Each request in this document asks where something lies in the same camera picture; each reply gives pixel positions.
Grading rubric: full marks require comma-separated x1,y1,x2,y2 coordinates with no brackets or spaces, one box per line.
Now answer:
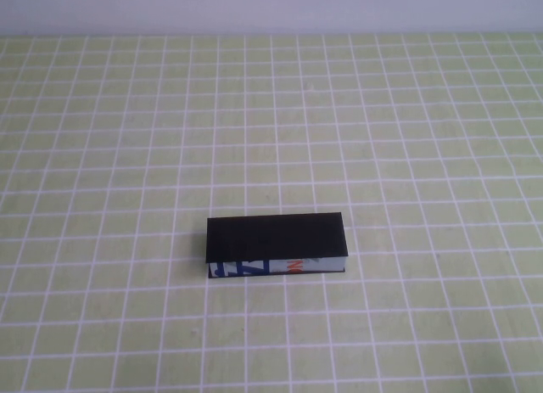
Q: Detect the black glasses case printed sides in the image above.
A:
205,212,350,280

